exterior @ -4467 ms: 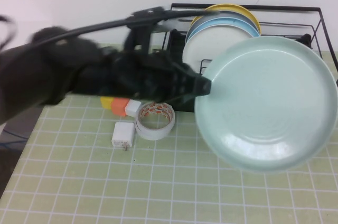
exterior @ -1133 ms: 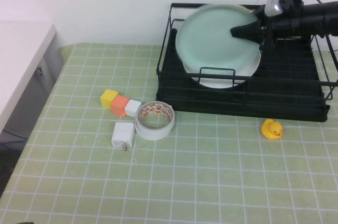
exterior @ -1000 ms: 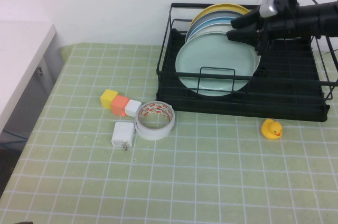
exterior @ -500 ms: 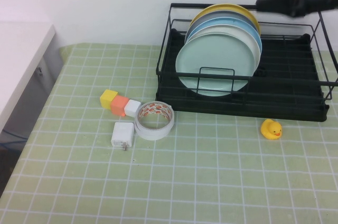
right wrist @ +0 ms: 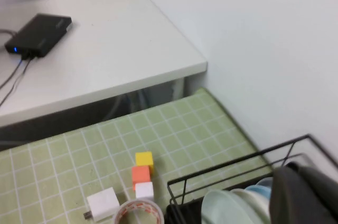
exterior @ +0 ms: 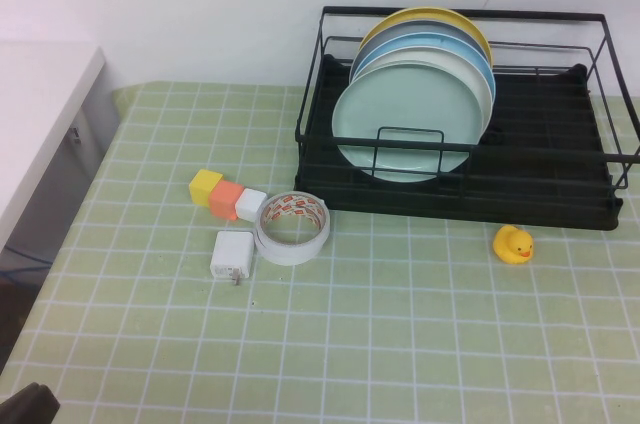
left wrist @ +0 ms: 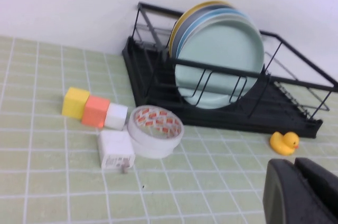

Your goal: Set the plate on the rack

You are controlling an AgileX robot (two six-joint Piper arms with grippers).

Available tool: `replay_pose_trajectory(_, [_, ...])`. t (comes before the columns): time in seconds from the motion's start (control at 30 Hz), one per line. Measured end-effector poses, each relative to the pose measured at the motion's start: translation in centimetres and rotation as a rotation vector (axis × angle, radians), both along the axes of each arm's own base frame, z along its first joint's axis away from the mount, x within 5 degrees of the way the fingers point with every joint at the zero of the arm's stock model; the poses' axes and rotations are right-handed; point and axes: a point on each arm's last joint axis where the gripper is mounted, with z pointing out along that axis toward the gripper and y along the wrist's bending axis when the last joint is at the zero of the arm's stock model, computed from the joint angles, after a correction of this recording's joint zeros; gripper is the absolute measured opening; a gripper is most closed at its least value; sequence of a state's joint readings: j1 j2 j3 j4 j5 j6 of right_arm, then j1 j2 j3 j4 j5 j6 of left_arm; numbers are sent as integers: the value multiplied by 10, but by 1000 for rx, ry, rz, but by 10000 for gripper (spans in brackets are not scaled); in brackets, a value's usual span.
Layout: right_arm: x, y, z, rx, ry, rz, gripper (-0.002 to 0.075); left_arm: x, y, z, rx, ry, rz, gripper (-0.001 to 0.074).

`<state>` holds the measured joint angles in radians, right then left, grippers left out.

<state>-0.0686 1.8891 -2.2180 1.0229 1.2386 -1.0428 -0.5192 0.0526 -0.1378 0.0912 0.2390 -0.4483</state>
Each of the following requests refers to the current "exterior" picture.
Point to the white plate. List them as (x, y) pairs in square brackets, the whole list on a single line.
[(470, 73)]

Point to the tape roll with red print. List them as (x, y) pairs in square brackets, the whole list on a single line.
[(320, 231)]

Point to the yellow cube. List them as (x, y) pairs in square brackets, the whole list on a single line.
[(203, 185)]

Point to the yellow rubber duck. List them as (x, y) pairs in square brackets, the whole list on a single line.
[(513, 243)]

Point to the small metal latch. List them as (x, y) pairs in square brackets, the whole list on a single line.
[(76, 135)]

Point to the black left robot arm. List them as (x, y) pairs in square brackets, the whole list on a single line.
[(27, 406)]

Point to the grey plate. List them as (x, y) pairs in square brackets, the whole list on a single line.
[(400, 31)]

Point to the orange cube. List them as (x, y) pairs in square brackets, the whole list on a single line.
[(225, 199)]

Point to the light blue plate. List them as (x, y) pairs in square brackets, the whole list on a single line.
[(465, 53)]

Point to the yellow plate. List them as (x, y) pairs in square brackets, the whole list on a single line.
[(434, 14)]

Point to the green checked tablecloth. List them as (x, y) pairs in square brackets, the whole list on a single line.
[(200, 344)]

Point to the white cube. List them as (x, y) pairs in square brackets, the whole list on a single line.
[(249, 204)]

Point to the white power adapter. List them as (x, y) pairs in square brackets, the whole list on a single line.
[(231, 254)]

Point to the white side cabinet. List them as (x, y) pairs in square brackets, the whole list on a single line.
[(35, 109)]

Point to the mint green plate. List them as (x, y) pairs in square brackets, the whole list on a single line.
[(405, 104)]

